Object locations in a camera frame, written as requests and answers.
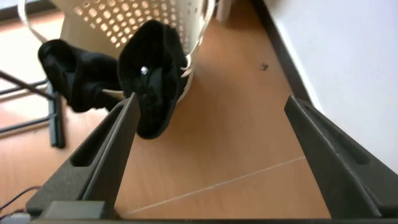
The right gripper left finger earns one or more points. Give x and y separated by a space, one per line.
99 165

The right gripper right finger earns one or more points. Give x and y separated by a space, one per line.
348 174

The black clothes rack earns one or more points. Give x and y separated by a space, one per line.
57 124

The white laundry basket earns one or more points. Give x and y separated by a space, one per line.
102 18

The window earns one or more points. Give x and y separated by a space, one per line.
25 7

